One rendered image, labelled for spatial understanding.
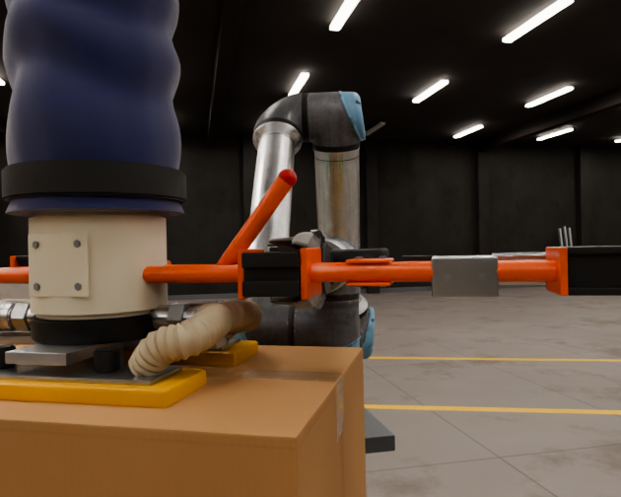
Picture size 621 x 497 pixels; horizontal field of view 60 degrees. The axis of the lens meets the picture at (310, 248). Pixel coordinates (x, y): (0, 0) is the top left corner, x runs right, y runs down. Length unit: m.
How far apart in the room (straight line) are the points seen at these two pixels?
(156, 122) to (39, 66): 0.14
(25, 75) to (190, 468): 0.48
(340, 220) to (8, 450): 0.94
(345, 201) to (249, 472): 0.93
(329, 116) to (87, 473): 0.94
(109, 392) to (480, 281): 0.41
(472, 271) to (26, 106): 0.54
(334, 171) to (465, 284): 0.76
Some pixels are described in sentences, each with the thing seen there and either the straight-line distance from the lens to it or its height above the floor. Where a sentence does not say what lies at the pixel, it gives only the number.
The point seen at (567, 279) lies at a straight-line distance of 0.61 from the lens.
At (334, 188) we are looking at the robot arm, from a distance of 1.32.
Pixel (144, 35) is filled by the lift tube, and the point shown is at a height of 1.49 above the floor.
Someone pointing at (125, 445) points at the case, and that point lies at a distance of 0.55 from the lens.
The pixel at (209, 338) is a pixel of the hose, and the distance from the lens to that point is 0.60.
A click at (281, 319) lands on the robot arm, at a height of 1.11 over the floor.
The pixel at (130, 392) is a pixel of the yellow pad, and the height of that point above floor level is 1.08.
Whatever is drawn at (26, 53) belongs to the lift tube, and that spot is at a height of 1.46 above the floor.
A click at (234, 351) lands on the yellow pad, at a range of 0.75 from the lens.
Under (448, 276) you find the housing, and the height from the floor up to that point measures 1.20.
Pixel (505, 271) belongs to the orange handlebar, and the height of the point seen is 1.20.
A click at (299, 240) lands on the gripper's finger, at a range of 0.65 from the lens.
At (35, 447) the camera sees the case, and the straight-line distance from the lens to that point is 0.60.
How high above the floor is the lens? 1.23
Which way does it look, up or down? level
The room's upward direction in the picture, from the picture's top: 1 degrees counter-clockwise
